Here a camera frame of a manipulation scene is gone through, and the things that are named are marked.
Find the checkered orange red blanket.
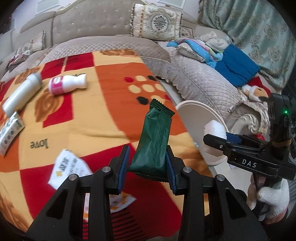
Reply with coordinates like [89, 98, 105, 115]
[0, 49, 211, 240]

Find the white gloved right hand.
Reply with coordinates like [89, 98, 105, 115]
[246, 176, 290, 225]

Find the clothes pile on sofa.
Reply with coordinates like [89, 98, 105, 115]
[6, 54, 29, 72]

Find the dark green snack wrapper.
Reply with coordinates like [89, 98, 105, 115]
[128, 98, 175, 182]

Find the ornate embroidered cushion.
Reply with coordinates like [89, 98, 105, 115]
[130, 3, 183, 41]

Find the small fringed cushion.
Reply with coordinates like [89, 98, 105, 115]
[15, 30, 46, 57]

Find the white green milk carton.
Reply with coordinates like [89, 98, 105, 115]
[1, 111, 25, 156]

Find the colourful striped cloth pile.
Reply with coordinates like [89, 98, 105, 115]
[166, 38, 223, 69]

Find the santa plush toy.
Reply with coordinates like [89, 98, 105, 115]
[241, 76, 271, 103]

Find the pink label yogurt bottle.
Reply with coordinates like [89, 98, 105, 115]
[48, 74, 87, 95]

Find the blue folded blanket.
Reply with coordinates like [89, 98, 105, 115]
[215, 44, 260, 87]

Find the orange white snack bag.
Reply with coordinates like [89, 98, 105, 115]
[48, 149, 136, 213]

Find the teal patterned curtain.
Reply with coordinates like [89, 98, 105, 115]
[200, 0, 295, 89]

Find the beige round trash bin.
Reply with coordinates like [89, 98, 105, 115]
[175, 100, 228, 166]

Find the tall white cylinder bottle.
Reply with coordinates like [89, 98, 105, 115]
[3, 72, 42, 118]

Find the white foam block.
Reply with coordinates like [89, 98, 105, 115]
[203, 119, 228, 157]

